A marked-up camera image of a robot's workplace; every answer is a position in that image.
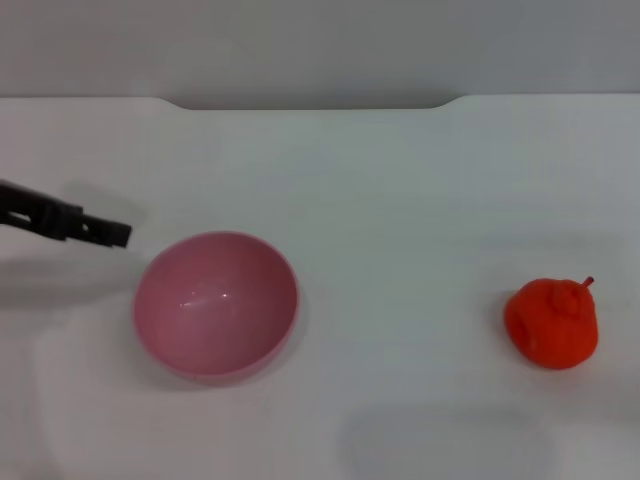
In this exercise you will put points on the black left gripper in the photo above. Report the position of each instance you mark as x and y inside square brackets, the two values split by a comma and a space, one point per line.
[30, 207]

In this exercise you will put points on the pink plastic bowl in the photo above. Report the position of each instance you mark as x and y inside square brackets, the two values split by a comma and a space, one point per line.
[215, 310]

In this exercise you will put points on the orange toy fruit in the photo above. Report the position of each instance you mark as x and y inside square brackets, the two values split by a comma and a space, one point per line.
[550, 330]

